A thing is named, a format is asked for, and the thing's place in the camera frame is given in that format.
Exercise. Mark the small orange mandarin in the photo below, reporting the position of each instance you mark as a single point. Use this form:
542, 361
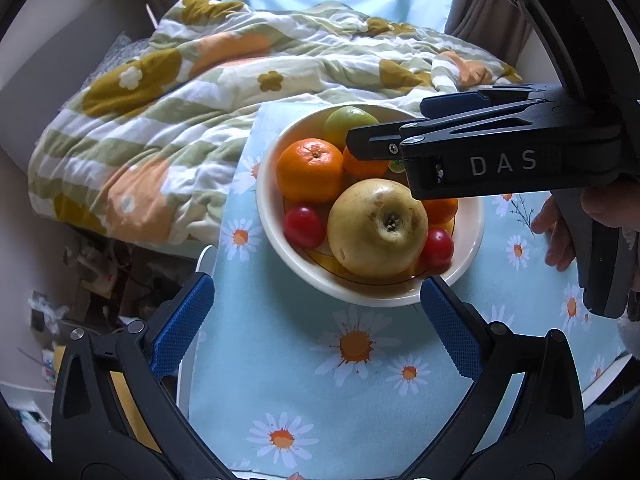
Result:
363, 169

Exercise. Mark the bumpy orange mandarin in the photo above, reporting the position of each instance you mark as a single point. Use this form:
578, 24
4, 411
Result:
441, 211

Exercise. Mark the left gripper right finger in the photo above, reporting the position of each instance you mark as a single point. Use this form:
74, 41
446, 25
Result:
522, 418

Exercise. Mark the brown kiwi with sticker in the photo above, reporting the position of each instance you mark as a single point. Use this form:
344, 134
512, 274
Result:
395, 169

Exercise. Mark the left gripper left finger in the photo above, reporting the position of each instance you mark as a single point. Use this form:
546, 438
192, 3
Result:
91, 438

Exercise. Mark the large yellow pear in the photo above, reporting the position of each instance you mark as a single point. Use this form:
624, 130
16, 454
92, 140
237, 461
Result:
376, 229

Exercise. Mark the grey bed headboard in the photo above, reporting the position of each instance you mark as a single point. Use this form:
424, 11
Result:
33, 96

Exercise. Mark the person's right hand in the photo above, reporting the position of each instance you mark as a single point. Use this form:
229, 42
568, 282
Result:
613, 207

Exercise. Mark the cream duck bowl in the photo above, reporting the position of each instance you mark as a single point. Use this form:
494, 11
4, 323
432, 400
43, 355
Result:
318, 267

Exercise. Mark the brown right curtain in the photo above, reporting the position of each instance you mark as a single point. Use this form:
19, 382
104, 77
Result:
497, 26

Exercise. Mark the smooth orange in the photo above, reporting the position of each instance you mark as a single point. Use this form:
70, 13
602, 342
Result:
310, 171

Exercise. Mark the green striped floral duvet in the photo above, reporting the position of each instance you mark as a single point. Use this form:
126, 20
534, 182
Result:
148, 152

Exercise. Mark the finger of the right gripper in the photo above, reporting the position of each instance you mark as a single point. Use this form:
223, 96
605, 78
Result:
377, 142
445, 105

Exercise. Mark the large red tomato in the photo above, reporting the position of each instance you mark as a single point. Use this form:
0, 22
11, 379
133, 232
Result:
303, 227

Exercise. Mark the blue daisy tablecloth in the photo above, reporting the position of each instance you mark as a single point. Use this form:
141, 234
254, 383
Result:
288, 380

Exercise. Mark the green apple in bowl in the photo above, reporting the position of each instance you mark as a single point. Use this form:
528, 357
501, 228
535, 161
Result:
341, 120

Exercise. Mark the small red tomato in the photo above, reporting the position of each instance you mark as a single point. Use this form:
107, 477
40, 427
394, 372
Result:
438, 250

